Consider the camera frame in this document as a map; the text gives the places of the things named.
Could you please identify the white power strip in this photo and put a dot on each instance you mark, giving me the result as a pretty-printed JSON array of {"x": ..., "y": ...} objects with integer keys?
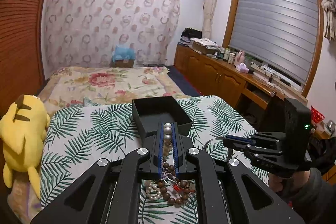
[{"x": 264, "y": 75}]

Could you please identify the wooden sideboard cabinet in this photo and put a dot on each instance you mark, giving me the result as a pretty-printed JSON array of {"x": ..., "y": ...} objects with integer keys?
[{"x": 215, "y": 77}]

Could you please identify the pink bunny figurine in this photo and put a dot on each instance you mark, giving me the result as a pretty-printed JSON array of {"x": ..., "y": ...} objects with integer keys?
[{"x": 240, "y": 57}]

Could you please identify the right forearm dark sleeve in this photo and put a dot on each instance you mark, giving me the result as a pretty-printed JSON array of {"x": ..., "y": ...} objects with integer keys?
[{"x": 315, "y": 201}]

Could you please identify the blue plush toy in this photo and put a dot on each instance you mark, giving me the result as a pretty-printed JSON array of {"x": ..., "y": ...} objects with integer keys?
[{"x": 122, "y": 53}]

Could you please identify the right hand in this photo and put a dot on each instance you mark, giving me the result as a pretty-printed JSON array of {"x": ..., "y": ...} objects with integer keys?
[{"x": 297, "y": 181}]

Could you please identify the black jewelry box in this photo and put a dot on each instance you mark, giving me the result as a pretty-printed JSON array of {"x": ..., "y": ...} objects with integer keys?
[{"x": 149, "y": 112}]

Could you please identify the red plastic basket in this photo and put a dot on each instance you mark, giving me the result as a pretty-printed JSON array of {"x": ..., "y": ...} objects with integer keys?
[{"x": 316, "y": 116}]

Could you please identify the patterned lace curtain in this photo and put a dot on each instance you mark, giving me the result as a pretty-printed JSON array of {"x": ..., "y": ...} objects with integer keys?
[{"x": 85, "y": 33}]

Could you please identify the folded clothes pile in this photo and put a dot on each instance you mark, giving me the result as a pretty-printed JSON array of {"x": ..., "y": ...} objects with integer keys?
[{"x": 187, "y": 35}]

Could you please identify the yellow Pikachu plush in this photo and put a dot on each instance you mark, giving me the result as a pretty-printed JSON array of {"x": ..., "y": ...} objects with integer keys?
[{"x": 23, "y": 132}]

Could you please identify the floral bed quilt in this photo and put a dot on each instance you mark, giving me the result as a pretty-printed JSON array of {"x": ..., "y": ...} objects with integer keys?
[{"x": 104, "y": 86}]

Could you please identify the brown louvered wardrobe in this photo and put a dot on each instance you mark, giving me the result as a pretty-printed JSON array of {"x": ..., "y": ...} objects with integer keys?
[{"x": 21, "y": 54}]

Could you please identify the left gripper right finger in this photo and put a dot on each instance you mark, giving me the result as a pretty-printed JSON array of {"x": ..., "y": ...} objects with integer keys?
[{"x": 227, "y": 191}]

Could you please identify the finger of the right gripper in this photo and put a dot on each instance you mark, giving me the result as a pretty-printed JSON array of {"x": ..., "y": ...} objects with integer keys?
[
  {"x": 232, "y": 141},
  {"x": 263, "y": 155}
]

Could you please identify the brown cardboard box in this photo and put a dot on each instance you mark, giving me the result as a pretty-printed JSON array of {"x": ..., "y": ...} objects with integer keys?
[{"x": 124, "y": 63}]

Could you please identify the grey window blind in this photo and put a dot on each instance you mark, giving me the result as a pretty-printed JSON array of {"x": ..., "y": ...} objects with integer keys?
[{"x": 282, "y": 33}]

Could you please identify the pink tissue box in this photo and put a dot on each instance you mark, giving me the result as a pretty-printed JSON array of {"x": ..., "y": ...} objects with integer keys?
[{"x": 242, "y": 68}]

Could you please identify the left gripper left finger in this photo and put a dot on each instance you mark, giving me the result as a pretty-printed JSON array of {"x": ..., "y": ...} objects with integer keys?
[{"x": 108, "y": 191}]

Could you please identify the palm leaf print bedsheet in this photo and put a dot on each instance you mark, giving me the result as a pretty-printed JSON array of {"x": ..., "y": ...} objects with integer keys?
[{"x": 81, "y": 134}]

